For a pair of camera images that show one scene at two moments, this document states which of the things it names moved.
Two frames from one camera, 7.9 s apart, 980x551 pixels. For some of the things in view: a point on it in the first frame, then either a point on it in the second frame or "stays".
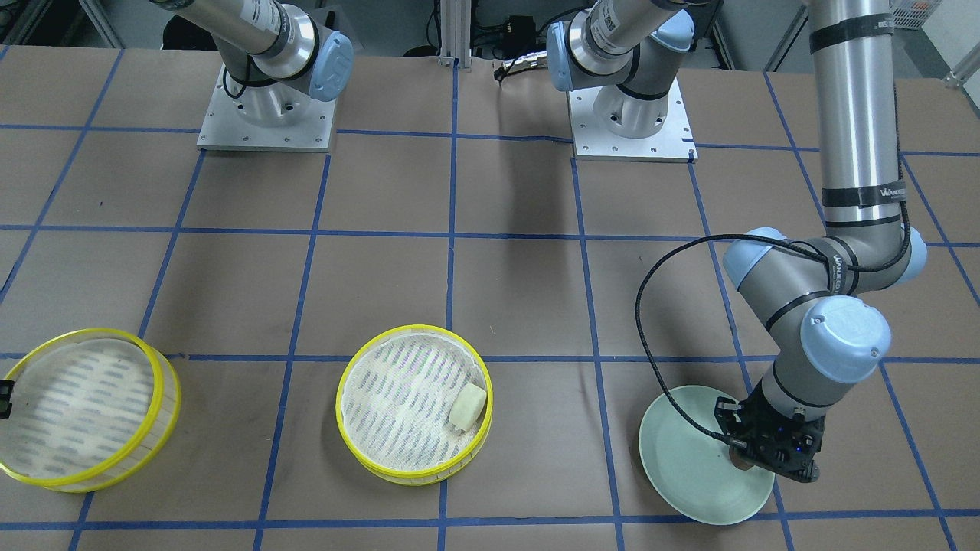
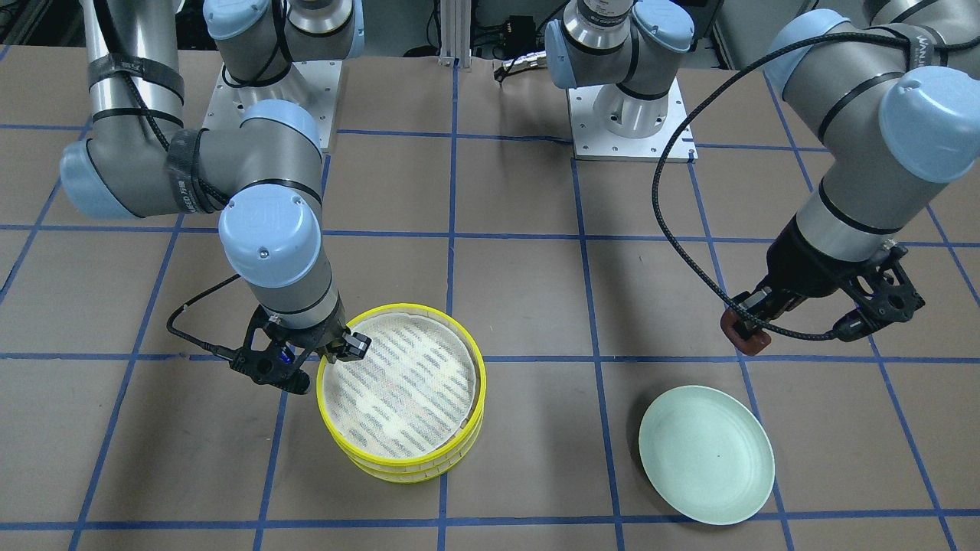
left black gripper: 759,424 → 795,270
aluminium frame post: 455,34 stays
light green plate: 694,467 stays
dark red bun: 738,460 → 749,346
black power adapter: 519,33 stays
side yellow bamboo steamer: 95,410 → 410,410
